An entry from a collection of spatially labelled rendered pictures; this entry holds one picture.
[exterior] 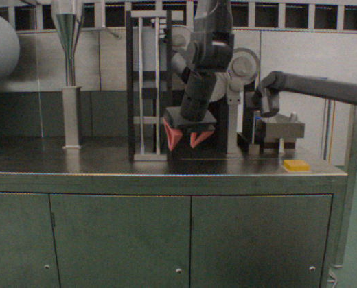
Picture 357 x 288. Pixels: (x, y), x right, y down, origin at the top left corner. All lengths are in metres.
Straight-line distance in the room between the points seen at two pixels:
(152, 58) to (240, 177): 0.52
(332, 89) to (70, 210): 0.92
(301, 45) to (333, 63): 0.19
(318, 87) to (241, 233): 0.55
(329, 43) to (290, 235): 1.00
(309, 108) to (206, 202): 3.31
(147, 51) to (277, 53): 0.74
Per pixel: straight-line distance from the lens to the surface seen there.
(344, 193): 2.13
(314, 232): 1.22
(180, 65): 0.69
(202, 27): 0.61
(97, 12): 1.67
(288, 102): 4.15
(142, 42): 1.14
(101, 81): 1.63
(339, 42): 1.78
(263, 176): 1.04
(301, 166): 1.10
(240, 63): 1.25
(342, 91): 0.92
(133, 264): 1.20
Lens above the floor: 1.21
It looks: 11 degrees down
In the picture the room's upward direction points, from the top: straight up
